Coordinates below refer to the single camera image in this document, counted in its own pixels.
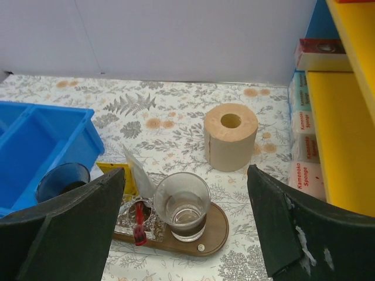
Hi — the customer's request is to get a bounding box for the red toothbrush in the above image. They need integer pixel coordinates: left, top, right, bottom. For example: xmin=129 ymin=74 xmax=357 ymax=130
xmin=133 ymin=201 xmax=147 ymax=246

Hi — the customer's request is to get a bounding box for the white toothpaste tube black cap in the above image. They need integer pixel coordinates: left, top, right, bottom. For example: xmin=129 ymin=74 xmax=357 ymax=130
xmin=122 ymin=145 xmax=156 ymax=208

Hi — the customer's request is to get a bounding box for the brown toilet paper roll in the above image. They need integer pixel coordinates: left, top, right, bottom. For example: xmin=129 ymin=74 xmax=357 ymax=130
xmin=204 ymin=103 xmax=258 ymax=172

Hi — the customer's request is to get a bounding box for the red box on shelf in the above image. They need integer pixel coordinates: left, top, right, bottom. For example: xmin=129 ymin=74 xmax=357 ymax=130
xmin=294 ymin=38 xmax=353 ymax=72

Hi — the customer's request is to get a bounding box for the colourful shelf unit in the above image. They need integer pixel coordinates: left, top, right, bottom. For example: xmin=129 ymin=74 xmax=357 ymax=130
xmin=303 ymin=1 xmax=374 ymax=217

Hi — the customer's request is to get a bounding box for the clear acrylic holder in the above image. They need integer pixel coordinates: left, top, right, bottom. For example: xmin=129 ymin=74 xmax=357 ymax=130
xmin=114 ymin=195 xmax=166 ymax=242

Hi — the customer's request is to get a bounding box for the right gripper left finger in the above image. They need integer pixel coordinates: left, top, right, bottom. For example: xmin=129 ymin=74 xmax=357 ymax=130
xmin=1 ymin=168 xmax=125 ymax=280

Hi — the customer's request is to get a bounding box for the yellow toothpaste tube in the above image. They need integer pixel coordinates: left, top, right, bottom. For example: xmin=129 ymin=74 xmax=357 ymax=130
xmin=96 ymin=162 xmax=139 ymax=196

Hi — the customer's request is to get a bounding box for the oval wooden tray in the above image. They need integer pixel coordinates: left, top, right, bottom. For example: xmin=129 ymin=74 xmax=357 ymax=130
xmin=113 ymin=203 xmax=229 ymax=257

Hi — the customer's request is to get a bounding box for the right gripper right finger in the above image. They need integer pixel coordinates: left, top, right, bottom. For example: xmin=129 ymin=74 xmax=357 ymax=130
xmin=247 ymin=165 xmax=374 ymax=280

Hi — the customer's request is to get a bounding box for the blue double bin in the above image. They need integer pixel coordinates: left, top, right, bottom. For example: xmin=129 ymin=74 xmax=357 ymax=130
xmin=1 ymin=101 xmax=105 ymax=217

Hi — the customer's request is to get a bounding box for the clear glass cup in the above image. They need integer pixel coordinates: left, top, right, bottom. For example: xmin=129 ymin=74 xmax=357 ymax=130
xmin=154 ymin=172 xmax=211 ymax=242

